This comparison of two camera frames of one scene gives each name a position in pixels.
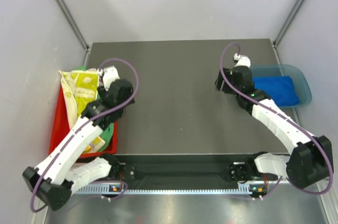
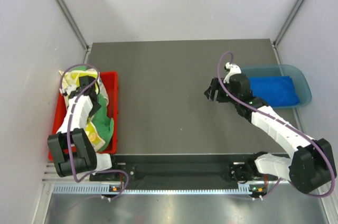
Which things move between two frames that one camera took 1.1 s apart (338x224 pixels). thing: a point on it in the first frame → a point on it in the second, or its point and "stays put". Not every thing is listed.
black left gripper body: [102, 91] → [95, 108]
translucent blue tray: [300, 80] stays put
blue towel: [280, 89] stays put
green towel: [108, 129] stays put
